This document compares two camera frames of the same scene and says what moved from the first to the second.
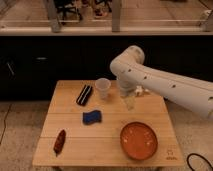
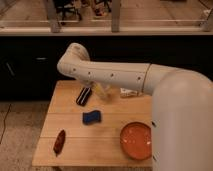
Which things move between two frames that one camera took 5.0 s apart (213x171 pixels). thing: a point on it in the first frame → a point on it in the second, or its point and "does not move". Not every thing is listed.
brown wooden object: x=59 y=142 does not move
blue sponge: x=91 y=117 does not move
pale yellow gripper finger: x=130 y=102 → x=100 y=90
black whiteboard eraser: x=84 y=95 does not move
